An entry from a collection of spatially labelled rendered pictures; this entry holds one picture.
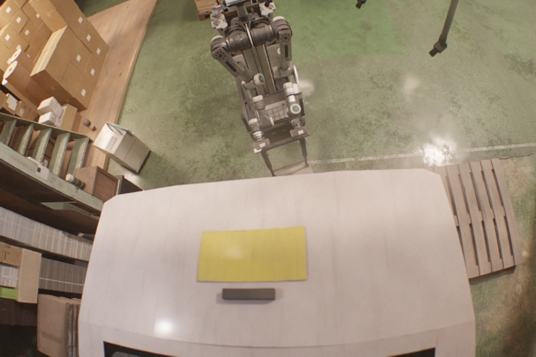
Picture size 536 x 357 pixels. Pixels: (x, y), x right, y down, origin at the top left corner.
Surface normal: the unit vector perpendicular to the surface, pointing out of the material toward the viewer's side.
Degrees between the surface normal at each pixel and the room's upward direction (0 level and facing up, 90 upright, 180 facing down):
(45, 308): 0
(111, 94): 0
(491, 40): 0
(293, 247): 11
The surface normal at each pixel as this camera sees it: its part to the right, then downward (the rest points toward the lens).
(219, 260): -0.18, -0.59
